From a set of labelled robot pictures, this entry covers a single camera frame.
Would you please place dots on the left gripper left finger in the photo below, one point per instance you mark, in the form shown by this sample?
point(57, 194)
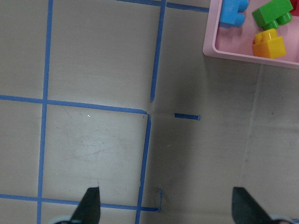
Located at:
point(88, 210)

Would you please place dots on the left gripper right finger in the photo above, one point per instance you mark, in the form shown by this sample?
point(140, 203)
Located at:
point(245, 209)

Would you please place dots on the yellow toy block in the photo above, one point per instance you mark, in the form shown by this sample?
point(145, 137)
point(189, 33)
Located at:
point(268, 44)

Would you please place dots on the blue toy block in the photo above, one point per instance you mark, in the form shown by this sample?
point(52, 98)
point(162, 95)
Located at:
point(232, 13)

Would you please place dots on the green toy block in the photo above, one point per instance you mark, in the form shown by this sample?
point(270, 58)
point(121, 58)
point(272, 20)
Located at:
point(273, 14)

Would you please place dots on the red toy block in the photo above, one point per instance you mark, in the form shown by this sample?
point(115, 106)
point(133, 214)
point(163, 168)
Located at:
point(295, 5)

